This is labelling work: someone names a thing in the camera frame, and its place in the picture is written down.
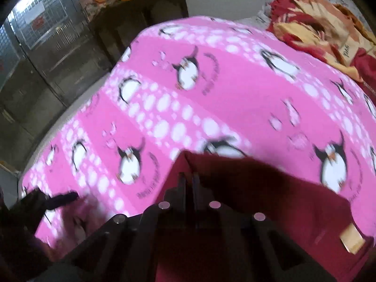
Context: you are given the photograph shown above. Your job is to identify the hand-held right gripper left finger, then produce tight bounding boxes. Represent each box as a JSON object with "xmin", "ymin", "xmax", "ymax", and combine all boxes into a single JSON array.
[{"xmin": 38, "ymin": 174, "xmax": 190, "ymax": 282}]

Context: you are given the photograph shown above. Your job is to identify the metal grid door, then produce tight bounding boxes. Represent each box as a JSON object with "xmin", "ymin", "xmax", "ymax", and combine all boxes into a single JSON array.
[{"xmin": 0, "ymin": 0, "xmax": 121, "ymax": 110}]

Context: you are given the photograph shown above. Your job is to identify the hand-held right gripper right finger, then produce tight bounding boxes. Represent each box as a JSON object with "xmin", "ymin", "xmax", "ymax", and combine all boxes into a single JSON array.
[{"xmin": 191, "ymin": 173, "xmax": 335, "ymax": 282}]

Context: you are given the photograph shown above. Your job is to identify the maroon small garment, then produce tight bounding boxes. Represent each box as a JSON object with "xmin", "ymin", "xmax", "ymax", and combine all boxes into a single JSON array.
[{"xmin": 156, "ymin": 149, "xmax": 374, "ymax": 282}]

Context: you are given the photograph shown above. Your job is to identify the white paper sign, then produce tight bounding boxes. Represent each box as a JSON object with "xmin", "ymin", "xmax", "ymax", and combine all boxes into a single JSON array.
[{"xmin": 25, "ymin": 1, "xmax": 47, "ymax": 26}]

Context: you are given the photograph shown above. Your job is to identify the pink penguin print blanket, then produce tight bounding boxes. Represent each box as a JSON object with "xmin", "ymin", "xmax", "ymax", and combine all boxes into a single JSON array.
[{"xmin": 19, "ymin": 16, "xmax": 376, "ymax": 255}]

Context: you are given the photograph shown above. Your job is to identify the red and yellow quilt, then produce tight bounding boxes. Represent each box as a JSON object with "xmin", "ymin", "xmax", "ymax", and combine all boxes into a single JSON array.
[{"xmin": 267, "ymin": 0, "xmax": 376, "ymax": 84}]

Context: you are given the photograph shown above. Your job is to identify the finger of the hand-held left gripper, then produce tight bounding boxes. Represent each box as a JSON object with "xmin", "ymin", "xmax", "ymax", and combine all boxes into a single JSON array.
[{"xmin": 44, "ymin": 192, "xmax": 80, "ymax": 211}]

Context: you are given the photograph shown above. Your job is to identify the dark wooden cabinet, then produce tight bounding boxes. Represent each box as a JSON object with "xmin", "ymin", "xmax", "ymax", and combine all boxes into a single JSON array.
[{"xmin": 87, "ymin": 0, "xmax": 190, "ymax": 71}]

